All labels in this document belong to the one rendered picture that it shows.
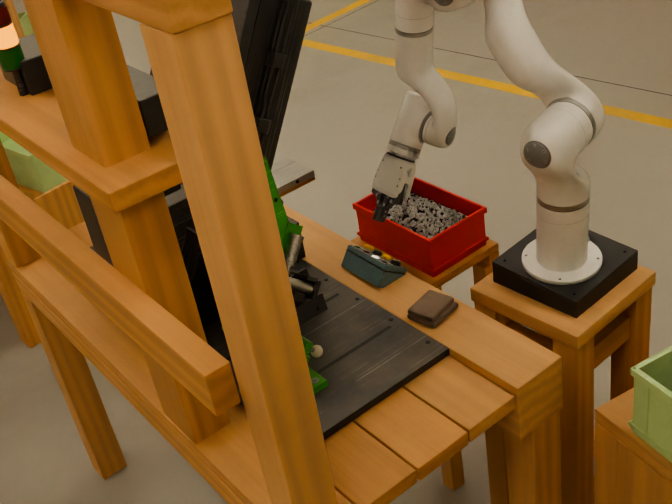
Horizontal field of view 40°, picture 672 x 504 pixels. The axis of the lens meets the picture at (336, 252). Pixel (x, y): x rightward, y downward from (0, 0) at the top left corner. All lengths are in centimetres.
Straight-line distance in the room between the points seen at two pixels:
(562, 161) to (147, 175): 89
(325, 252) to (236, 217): 115
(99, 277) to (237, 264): 56
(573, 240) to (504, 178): 233
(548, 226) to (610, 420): 46
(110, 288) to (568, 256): 105
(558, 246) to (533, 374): 36
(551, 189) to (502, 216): 210
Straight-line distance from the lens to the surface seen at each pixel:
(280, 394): 147
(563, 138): 197
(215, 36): 119
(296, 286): 215
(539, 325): 219
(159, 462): 327
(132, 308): 170
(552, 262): 221
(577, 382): 224
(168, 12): 115
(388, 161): 231
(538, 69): 201
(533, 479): 218
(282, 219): 215
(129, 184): 153
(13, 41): 199
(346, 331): 213
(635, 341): 241
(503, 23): 200
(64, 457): 344
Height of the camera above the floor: 220
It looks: 33 degrees down
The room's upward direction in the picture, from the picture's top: 10 degrees counter-clockwise
